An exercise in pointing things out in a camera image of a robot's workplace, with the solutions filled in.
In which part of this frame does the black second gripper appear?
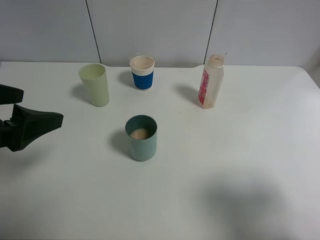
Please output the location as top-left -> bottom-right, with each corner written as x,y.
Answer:
0,84 -> 64,152

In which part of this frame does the teal plastic cup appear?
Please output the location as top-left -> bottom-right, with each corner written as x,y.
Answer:
124,114 -> 158,162

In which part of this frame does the pink label drink bottle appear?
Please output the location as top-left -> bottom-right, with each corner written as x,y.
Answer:
198,54 -> 225,109

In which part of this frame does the pale green plastic cup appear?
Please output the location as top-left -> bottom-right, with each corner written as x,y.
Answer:
78,63 -> 110,107

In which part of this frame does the blue white paper cup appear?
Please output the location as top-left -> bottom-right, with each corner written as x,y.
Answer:
130,55 -> 155,91

